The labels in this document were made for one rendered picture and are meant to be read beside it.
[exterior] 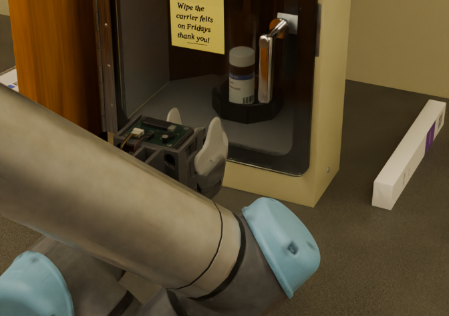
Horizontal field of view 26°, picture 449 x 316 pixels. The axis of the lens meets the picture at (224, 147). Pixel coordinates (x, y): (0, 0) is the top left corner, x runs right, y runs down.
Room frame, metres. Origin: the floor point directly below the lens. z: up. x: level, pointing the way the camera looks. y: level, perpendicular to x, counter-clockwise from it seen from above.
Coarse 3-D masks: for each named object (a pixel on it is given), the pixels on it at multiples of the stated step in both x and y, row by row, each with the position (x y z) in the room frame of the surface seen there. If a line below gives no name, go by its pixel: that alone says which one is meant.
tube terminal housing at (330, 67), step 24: (336, 0) 1.14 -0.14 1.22; (336, 24) 1.15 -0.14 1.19; (336, 48) 1.16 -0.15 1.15; (336, 72) 1.16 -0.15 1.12; (336, 96) 1.17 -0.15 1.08; (312, 120) 1.11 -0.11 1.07; (336, 120) 1.17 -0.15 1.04; (312, 144) 1.11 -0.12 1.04; (336, 144) 1.18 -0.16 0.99; (240, 168) 1.15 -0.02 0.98; (312, 168) 1.10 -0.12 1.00; (336, 168) 1.19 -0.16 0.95; (264, 192) 1.13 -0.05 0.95; (288, 192) 1.12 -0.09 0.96; (312, 192) 1.10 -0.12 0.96
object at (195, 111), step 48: (144, 0) 1.19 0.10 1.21; (240, 0) 1.13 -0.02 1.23; (288, 0) 1.11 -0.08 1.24; (144, 48) 1.19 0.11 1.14; (240, 48) 1.13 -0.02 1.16; (288, 48) 1.11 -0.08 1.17; (144, 96) 1.19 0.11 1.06; (192, 96) 1.16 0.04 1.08; (240, 96) 1.13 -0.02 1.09; (288, 96) 1.11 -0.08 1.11; (240, 144) 1.13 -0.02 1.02; (288, 144) 1.11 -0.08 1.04
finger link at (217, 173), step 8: (224, 160) 0.87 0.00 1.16; (216, 168) 0.85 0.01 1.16; (224, 168) 0.87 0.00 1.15; (200, 176) 0.83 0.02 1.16; (208, 176) 0.83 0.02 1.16; (216, 176) 0.84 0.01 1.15; (200, 184) 0.82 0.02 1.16; (208, 184) 0.82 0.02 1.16; (216, 184) 0.82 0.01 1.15; (200, 192) 0.81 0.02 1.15; (208, 192) 0.81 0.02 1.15; (216, 192) 0.82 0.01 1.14
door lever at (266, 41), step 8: (272, 24) 1.11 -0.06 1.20; (280, 24) 1.11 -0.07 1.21; (272, 32) 1.08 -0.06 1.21; (280, 32) 1.10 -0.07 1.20; (288, 32) 1.11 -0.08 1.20; (264, 40) 1.06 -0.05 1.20; (272, 40) 1.07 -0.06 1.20; (264, 48) 1.07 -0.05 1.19; (272, 48) 1.07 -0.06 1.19; (264, 56) 1.07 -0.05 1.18; (272, 56) 1.07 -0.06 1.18; (264, 64) 1.07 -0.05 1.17; (272, 64) 1.07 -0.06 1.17; (264, 72) 1.07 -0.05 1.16; (272, 72) 1.07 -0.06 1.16; (264, 80) 1.07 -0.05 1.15; (272, 80) 1.07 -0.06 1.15; (264, 88) 1.07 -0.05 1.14; (272, 88) 1.07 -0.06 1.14; (264, 96) 1.07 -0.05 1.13; (272, 96) 1.07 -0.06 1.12
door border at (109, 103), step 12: (96, 0) 1.22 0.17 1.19; (108, 0) 1.21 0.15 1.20; (96, 12) 1.22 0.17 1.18; (108, 12) 1.21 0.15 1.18; (108, 24) 1.21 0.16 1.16; (96, 36) 1.22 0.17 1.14; (108, 36) 1.21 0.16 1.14; (108, 48) 1.21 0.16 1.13; (108, 60) 1.21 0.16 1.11; (108, 72) 1.22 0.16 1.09; (108, 84) 1.22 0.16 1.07; (108, 96) 1.22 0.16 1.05; (108, 108) 1.22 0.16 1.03; (108, 120) 1.22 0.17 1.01
